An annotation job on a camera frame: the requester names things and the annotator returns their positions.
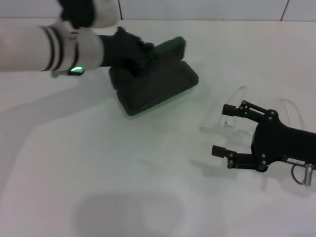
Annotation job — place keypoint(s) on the green glasses case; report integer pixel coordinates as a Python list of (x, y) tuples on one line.
[(160, 86)]

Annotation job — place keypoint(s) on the clear white glasses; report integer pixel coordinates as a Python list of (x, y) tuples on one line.
[(243, 131)]

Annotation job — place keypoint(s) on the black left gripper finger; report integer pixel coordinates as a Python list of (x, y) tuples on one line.
[(148, 46), (146, 62)]

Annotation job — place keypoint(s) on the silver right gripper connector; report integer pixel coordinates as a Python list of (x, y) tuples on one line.
[(307, 175)]

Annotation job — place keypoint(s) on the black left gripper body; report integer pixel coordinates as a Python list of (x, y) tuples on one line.
[(121, 51)]

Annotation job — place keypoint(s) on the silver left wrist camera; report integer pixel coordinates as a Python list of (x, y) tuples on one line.
[(106, 14)]

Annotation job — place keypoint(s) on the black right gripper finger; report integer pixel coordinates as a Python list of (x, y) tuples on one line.
[(230, 109), (219, 150)]

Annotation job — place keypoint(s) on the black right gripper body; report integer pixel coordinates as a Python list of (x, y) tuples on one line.
[(271, 143)]

